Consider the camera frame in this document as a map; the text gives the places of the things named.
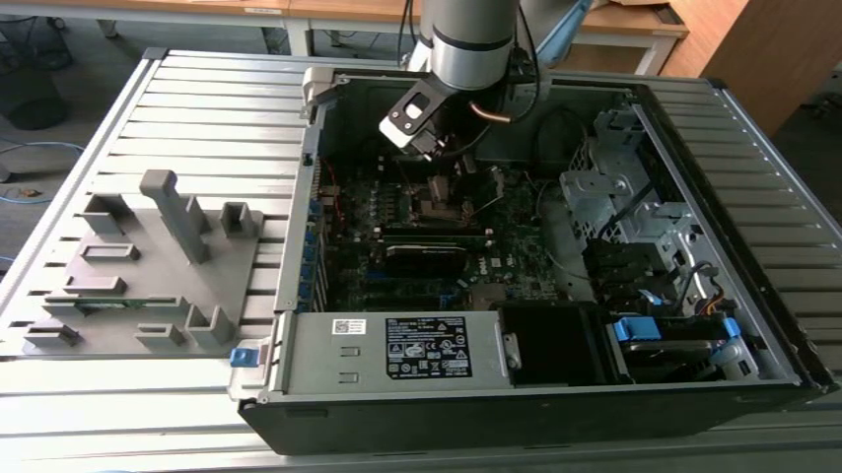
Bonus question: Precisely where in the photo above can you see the silver green CPU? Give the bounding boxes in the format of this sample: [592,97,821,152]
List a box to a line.
[424,172,460,204]

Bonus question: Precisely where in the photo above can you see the CPU socket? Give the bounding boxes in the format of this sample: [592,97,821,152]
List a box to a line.
[406,184,482,229]

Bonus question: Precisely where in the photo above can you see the metal drive cage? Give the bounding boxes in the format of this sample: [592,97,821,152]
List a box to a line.
[557,105,715,297]

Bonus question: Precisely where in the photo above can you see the green motherboard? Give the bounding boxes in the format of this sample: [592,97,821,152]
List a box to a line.
[318,162,580,314]

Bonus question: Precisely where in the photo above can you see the black graphics card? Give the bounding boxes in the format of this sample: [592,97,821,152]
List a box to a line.
[384,244,469,277]

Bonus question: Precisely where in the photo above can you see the wooden desk white legs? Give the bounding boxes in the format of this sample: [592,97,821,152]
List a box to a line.
[0,0,310,58]
[288,0,691,76]

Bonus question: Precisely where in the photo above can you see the silver chipset heatsink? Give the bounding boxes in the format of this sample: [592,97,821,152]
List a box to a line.
[469,283,509,309]

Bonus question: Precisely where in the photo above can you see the blue disk carrier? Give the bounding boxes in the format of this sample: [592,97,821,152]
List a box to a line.
[712,317,755,380]
[608,314,721,384]

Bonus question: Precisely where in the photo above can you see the wooden cabinet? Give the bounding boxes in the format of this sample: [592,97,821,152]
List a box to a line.
[660,0,842,139]

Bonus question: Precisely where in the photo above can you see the grey power supply unit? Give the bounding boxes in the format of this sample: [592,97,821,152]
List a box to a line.
[278,309,513,396]

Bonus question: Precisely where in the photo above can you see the grey parts rack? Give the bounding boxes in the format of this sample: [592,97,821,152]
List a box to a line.
[22,169,277,357]

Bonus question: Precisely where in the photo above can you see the black PC case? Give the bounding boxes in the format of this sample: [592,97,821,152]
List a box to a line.
[226,66,840,457]

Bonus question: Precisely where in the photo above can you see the green RAM stick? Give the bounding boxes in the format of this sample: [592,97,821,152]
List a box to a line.
[71,297,149,310]

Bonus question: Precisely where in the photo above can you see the black waste bin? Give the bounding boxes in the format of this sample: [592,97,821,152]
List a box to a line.
[5,68,70,132]

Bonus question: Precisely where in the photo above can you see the black mesh basket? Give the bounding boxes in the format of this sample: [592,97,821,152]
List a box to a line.
[0,14,73,73]

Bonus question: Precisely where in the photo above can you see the copper cable sleeve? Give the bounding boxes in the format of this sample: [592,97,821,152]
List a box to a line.
[469,101,512,128]

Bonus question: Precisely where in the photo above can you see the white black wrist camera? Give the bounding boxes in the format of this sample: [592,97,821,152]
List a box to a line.
[377,80,450,149]

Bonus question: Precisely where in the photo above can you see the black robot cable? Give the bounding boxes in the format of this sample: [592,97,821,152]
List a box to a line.
[505,0,551,122]

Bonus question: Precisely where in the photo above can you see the black looped cable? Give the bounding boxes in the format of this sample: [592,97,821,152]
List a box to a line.
[532,105,592,171]

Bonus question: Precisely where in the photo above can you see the thin grey wire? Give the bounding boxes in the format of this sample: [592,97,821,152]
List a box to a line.
[531,179,593,283]

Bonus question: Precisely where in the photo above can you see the grey case release handle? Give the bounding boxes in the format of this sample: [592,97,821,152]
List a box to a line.
[300,67,337,121]

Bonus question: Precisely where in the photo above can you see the thin red wire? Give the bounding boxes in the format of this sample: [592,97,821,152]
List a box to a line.
[321,157,346,221]

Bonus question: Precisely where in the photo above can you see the multicoloured wire bundle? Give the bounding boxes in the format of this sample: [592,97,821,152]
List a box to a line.
[676,260,735,319]

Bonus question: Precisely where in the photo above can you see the blue floor cable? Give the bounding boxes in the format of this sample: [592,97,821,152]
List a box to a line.
[0,140,86,206]

